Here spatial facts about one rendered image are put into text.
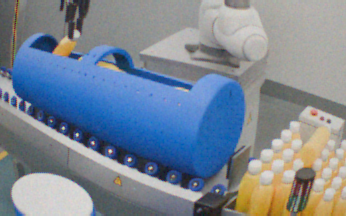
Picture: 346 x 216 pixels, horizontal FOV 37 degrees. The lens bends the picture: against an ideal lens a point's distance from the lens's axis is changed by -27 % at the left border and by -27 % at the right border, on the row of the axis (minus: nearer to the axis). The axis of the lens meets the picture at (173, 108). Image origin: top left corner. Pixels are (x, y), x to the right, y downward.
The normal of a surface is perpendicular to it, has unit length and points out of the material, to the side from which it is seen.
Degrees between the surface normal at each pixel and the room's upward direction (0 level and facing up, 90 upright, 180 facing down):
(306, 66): 90
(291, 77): 90
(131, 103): 63
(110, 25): 90
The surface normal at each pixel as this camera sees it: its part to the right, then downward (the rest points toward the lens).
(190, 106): -0.39, -0.39
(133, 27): -0.47, 0.36
